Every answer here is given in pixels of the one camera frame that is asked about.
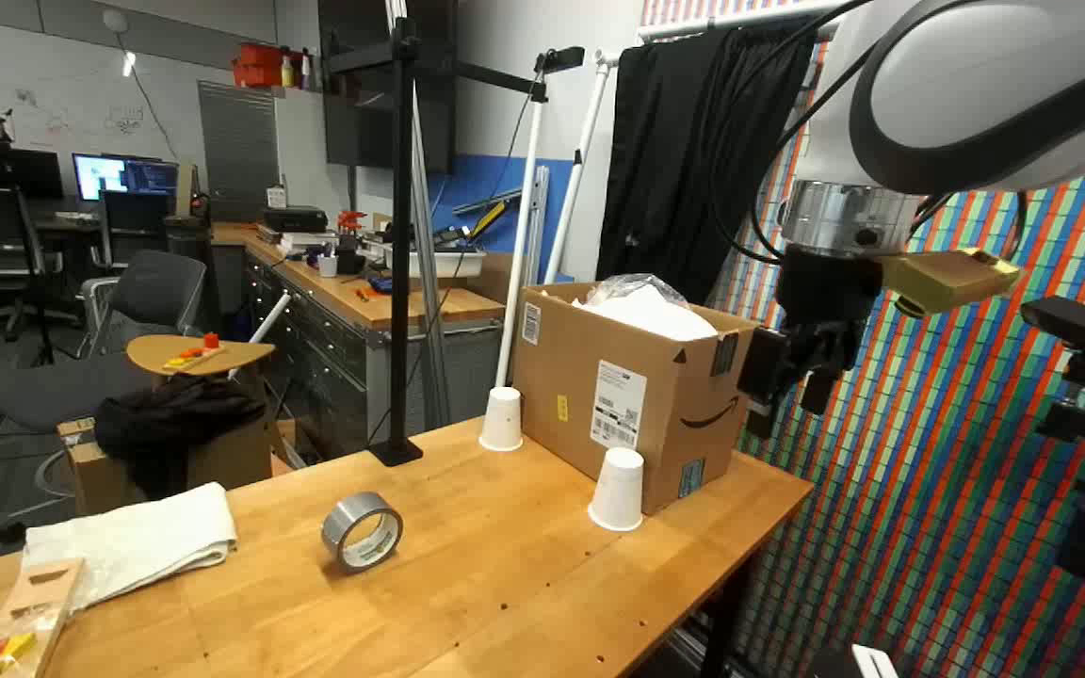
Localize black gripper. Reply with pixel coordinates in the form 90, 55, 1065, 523
739, 243, 891, 445

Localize grey duct tape roll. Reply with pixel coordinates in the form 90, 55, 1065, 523
316, 490, 406, 578

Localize clear plastic bag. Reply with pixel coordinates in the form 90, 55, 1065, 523
568, 271, 724, 347

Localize multicolour striped backdrop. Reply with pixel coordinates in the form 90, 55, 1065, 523
705, 125, 1085, 678

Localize white paper cup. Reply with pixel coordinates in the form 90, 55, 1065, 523
583, 445, 652, 535
474, 385, 529, 458

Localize large cardboard shipping box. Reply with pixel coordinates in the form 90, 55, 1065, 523
509, 282, 762, 522

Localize black hanging cloth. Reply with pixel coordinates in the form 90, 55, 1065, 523
597, 13, 824, 309

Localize white stand pole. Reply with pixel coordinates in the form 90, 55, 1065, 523
492, 95, 551, 396
540, 56, 620, 292

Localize white bin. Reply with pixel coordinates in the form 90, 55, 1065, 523
404, 245, 492, 282

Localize black pole stand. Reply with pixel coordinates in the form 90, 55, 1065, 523
321, 0, 593, 470

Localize wood top workbench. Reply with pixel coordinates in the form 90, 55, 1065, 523
208, 223, 509, 461

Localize small cardboard box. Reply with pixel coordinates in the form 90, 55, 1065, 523
58, 412, 304, 515

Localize red orange toy pieces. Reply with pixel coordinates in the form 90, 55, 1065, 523
164, 328, 228, 370

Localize grey upright panel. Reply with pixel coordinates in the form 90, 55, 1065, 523
196, 81, 284, 227

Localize round wooden stool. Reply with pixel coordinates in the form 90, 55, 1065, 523
126, 328, 281, 385

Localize black backpack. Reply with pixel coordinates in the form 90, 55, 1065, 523
90, 373, 272, 498

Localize red container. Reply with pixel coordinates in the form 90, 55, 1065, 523
235, 41, 287, 95

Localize grey office chair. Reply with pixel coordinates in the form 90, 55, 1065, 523
76, 245, 210, 367

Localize white folded towel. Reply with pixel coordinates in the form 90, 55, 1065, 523
19, 478, 240, 615

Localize lit computer monitor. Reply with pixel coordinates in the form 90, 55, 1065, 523
68, 151, 180, 208

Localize wooden toy board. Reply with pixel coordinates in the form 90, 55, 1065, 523
0, 559, 87, 678

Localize olive wrist camera box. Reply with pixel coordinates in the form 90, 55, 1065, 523
877, 245, 1024, 317

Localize large black wall screen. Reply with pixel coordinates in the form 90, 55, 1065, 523
316, 0, 459, 174

